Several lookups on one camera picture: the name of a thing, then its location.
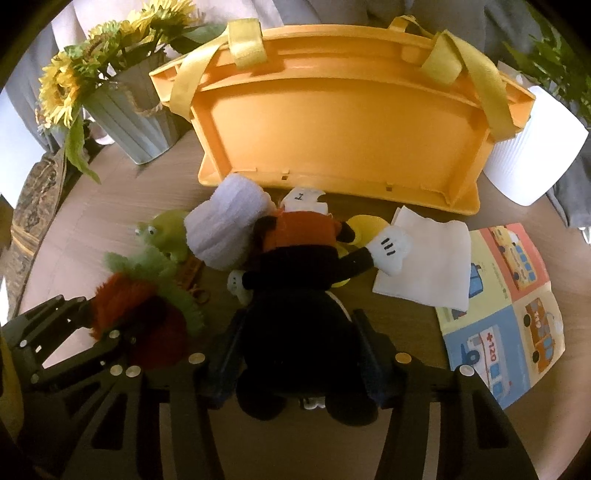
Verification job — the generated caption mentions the black mouse plush toy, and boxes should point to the black mouse plush toy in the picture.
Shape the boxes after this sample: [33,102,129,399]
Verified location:
[230,187,412,426]

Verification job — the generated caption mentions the grey ribbed metal vase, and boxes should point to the grey ribbed metal vase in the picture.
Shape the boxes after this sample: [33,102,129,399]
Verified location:
[84,52,186,165]

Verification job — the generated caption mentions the red fluffy plush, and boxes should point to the red fluffy plush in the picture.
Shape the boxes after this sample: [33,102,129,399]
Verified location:
[89,272,198,371]

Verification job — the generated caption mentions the patterned rug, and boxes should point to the patterned rug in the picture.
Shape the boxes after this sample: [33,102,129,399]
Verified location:
[1,149,67,320]

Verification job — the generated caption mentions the orange plastic storage basket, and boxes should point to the orange plastic storage basket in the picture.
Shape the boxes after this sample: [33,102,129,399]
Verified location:
[150,16,535,215]

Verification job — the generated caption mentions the yellow artificial sunflowers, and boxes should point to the yellow artificial sunflowers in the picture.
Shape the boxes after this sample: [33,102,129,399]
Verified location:
[38,1,223,182]

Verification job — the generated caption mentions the white plant pot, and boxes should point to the white plant pot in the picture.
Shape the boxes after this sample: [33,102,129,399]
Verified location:
[484,61,589,206]

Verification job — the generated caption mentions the white cloth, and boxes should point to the white cloth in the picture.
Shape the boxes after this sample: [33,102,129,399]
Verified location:
[373,206,471,311]

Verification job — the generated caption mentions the lavender rolled towel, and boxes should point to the lavender rolled towel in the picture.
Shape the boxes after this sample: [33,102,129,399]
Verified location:
[184,173,276,271]

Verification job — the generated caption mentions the grey blanket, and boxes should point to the grey blanket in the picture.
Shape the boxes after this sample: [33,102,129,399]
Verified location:
[0,0,591,232]

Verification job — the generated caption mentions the green potted plant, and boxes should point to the green potted plant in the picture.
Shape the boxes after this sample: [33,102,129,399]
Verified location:
[504,22,590,129]

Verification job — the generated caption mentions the green frog plush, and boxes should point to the green frog plush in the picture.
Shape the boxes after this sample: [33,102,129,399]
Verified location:
[103,209,205,336]

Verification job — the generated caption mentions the colourful vehicle cloth book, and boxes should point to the colourful vehicle cloth book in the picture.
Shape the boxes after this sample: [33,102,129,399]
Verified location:
[436,223,565,408]

